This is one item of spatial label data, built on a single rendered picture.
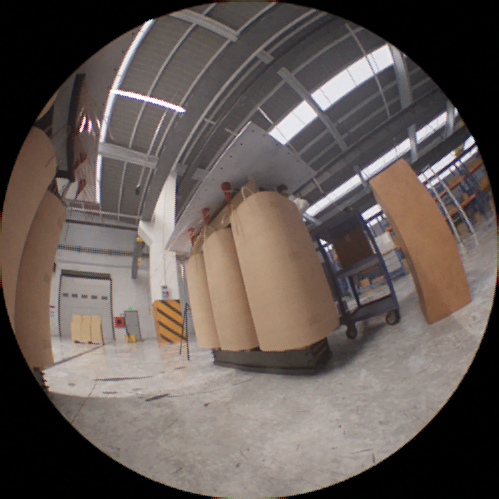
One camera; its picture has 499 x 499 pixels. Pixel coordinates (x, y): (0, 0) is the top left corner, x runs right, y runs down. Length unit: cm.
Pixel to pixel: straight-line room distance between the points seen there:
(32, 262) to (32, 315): 26
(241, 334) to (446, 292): 124
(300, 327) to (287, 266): 30
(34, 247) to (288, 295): 135
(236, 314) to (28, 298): 124
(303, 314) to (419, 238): 76
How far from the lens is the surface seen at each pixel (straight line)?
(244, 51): 444
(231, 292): 112
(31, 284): 109
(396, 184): 115
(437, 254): 108
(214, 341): 148
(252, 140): 113
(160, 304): 608
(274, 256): 83
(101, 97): 128
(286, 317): 80
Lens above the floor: 41
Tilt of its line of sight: 23 degrees up
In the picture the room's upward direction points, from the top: 15 degrees counter-clockwise
